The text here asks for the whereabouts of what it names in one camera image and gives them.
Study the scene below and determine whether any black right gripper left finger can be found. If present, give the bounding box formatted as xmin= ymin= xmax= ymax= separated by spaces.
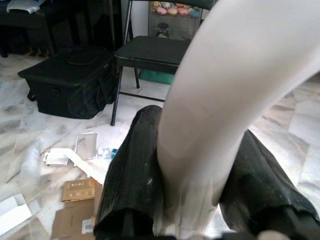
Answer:
xmin=93 ymin=104 xmax=166 ymax=240

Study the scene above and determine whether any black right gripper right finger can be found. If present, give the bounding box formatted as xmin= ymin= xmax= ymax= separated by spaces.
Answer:
xmin=218 ymin=128 xmax=320 ymax=240

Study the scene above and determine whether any beige dustpan with wooden handle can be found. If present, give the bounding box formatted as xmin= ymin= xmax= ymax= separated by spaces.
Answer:
xmin=152 ymin=0 xmax=320 ymax=237

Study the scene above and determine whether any clear bottle with blue label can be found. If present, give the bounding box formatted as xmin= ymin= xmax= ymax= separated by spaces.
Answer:
xmin=97 ymin=147 xmax=118 ymax=160

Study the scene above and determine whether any printed brown cardboard piece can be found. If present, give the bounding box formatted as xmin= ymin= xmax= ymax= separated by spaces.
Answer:
xmin=61 ymin=177 xmax=101 ymax=203

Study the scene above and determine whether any clear plastic packaging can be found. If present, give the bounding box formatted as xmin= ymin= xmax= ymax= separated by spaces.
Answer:
xmin=74 ymin=131 xmax=100 ymax=161

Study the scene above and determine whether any flat brown cardboard piece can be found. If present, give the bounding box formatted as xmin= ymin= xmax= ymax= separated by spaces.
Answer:
xmin=49 ymin=184 xmax=103 ymax=240

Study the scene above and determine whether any small white carton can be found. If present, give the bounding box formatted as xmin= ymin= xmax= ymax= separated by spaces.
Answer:
xmin=43 ymin=147 xmax=106 ymax=185

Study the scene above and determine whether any green box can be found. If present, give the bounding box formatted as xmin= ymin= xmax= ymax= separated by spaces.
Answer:
xmin=138 ymin=69 xmax=176 ymax=85

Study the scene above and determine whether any black fabric storage bag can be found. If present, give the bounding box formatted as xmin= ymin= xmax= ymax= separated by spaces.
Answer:
xmin=17 ymin=47 xmax=120 ymax=120

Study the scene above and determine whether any long white carton box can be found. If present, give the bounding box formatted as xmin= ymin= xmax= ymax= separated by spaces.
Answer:
xmin=0 ymin=193 xmax=42 ymax=235

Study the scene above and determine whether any black folding chair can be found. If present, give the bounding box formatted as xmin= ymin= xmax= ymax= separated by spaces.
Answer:
xmin=110 ymin=0 xmax=217 ymax=126

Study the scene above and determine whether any black table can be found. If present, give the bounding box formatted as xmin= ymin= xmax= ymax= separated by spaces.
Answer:
xmin=0 ymin=0 xmax=123 ymax=58

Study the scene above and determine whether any shelf with plush toys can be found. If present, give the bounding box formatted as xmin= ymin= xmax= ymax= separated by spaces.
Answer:
xmin=148 ymin=1 xmax=203 ymax=42

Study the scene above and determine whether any grey plastic bag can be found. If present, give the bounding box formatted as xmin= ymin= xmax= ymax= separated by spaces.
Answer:
xmin=6 ymin=0 xmax=41 ymax=13

